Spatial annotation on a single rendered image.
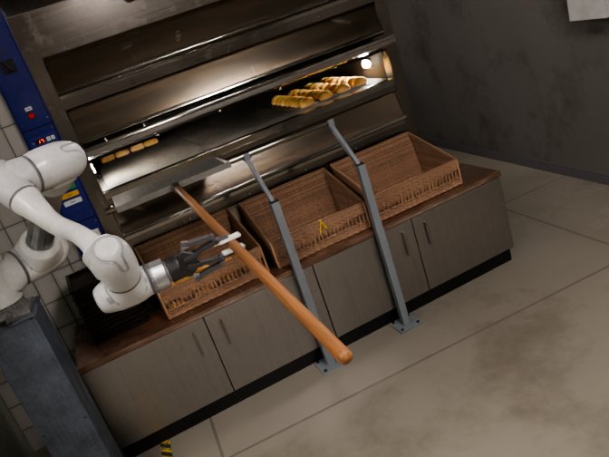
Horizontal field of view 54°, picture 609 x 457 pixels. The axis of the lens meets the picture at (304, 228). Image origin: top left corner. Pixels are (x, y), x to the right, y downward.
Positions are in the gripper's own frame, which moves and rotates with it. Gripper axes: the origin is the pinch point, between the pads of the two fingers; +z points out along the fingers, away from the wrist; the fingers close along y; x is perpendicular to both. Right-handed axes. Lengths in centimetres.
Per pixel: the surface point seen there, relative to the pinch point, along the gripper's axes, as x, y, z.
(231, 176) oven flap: -153, 20, 37
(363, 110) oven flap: -156, 13, 127
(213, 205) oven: -153, 31, 22
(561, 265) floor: -74, 118, 181
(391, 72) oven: -156, -2, 150
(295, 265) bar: -93, 58, 40
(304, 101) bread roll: -171, -2, 97
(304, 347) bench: -98, 105, 31
